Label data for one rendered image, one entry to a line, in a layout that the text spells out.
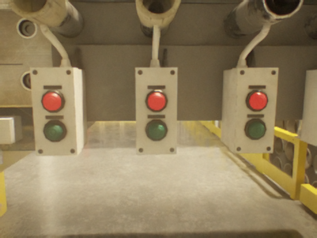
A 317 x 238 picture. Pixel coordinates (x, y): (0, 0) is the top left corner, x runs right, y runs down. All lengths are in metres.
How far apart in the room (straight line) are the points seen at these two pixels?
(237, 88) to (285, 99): 0.16
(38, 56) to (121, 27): 0.18
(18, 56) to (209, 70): 0.39
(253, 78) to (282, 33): 0.18
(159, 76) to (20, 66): 0.31
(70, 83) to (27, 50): 0.18
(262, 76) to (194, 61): 0.14
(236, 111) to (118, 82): 0.23
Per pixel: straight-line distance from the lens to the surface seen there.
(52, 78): 0.47
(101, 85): 0.55
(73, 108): 0.47
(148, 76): 0.45
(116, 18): 0.58
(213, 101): 0.56
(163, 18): 0.39
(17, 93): 0.63
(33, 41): 0.62
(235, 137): 0.49
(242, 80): 0.48
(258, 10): 0.44
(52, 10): 0.42
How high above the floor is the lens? 0.75
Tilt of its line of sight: 9 degrees down
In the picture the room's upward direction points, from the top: straight up
